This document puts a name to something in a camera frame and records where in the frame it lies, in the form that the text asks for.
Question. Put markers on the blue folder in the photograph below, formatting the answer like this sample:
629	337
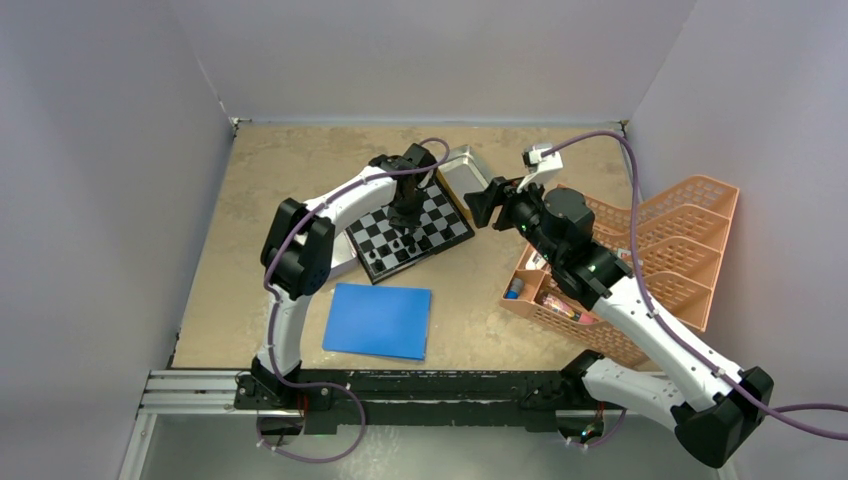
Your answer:
380	321

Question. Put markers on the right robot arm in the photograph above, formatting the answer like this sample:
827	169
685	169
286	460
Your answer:
711	404

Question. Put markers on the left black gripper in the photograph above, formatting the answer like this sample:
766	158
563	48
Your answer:
410	222

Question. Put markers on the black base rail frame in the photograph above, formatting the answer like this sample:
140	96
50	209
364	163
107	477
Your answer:
538	401

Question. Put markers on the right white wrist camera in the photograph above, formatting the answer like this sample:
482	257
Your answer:
542	163

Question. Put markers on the blue capped small bottle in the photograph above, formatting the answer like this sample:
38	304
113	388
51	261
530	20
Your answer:
515	288

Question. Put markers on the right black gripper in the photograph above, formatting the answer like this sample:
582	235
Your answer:
482	204

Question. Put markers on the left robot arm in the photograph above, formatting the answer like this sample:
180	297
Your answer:
298	250

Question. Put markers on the black and silver chessboard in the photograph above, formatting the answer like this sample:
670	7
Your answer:
372	231

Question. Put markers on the gold rectangular metal tin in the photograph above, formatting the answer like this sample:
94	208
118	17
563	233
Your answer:
464	172

